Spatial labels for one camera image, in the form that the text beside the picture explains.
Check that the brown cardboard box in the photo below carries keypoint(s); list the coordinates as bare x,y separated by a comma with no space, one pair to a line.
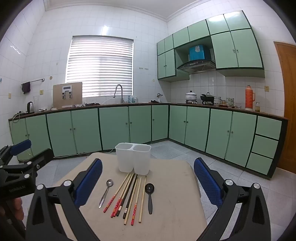
76,95

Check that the orange thermos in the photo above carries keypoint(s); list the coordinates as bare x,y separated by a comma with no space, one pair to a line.
249,98

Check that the white two-compartment utensil holder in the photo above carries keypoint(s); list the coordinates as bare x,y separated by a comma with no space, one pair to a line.
126,160

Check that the black wok with lid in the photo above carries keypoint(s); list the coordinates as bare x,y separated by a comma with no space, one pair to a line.
207,98

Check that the brown wooden door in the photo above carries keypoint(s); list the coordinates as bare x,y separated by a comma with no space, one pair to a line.
288,104

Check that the oil bottle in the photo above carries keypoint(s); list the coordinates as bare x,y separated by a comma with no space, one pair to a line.
257,107

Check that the dark hanging cloth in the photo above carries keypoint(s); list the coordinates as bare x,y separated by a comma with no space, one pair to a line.
26,87

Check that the metal towel bar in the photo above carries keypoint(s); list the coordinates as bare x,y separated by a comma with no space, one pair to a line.
34,80

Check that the red-tipped wooden chopstick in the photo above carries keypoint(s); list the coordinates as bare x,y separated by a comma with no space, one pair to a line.
124,195
117,192
121,195
135,210

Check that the white window blind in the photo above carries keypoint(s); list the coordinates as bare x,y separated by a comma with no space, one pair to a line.
99,64

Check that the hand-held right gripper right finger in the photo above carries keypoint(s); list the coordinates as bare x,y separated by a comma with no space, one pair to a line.
208,183

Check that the metal spoon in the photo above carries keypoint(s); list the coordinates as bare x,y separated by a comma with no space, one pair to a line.
109,183

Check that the green base cabinet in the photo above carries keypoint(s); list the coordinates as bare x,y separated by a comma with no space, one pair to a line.
115,127

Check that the electric kettle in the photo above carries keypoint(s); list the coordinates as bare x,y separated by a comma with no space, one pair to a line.
30,107

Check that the stack of white bowls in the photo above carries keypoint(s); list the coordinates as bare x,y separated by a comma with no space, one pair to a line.
217,101

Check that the plain wooden chopstick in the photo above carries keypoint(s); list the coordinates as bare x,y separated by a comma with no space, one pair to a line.
143,199
128,215

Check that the black spoon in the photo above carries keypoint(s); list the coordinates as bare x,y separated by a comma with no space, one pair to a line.
149,187

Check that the green wall cabinet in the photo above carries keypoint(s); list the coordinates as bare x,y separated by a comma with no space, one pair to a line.
235,48

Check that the white cooking pot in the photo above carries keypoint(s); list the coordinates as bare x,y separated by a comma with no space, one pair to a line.
191,96

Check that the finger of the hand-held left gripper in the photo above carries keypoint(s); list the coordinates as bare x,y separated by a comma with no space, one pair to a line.
22,146
42,156

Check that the patterned bowls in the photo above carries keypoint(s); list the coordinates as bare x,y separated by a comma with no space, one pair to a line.
230,102

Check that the black range hood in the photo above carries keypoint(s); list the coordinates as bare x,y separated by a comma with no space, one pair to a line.
196,63

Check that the metal kitchen faucet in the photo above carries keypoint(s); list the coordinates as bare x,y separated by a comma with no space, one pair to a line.
121,92

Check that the black chopstick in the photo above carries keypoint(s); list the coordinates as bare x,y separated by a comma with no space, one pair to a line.
127,195
130,197

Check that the glass pitcher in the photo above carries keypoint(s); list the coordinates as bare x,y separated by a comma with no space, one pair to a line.
36,104

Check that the gas stove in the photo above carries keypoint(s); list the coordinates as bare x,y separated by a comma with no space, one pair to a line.
191,102

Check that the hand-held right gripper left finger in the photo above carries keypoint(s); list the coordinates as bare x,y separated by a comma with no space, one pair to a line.
90,183

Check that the person's left hand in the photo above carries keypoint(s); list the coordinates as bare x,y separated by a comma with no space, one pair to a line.
18,207

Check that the blue box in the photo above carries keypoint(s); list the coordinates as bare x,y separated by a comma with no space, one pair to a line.
197,52

